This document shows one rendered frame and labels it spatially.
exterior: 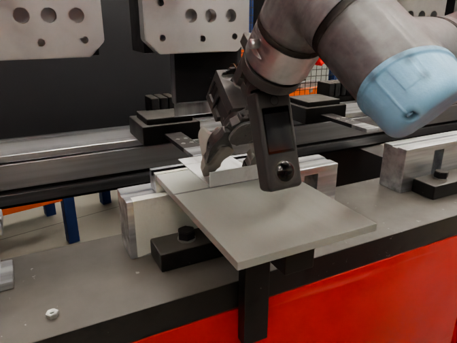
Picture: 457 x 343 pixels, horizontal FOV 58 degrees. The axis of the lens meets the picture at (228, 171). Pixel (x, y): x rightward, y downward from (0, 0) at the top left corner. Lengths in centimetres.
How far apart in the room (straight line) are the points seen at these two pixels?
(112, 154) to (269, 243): 50
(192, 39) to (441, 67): 33
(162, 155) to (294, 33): 55
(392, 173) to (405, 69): 61
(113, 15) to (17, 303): 72
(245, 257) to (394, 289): 47
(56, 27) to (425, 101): 40
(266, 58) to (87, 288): 39
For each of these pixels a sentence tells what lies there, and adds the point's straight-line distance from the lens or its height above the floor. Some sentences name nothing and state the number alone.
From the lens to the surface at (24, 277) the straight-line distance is 67.
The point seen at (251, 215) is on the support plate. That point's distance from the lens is 50.
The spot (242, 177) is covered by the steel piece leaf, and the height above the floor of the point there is 101.
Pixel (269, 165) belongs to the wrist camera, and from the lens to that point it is 47.
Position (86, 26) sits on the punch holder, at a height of 121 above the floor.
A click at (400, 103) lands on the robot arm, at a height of 116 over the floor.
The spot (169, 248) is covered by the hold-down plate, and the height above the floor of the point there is 91.
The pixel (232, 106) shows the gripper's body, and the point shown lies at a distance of 50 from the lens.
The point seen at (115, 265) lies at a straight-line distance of 65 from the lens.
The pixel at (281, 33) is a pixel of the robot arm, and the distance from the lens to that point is 41.
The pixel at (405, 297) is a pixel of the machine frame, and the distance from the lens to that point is 88.
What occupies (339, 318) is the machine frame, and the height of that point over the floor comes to 74.
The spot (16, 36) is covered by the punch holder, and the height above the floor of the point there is 120.
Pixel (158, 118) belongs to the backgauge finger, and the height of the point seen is 103.
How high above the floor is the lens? 122
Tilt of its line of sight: 20 degrees down
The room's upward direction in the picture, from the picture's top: straight up
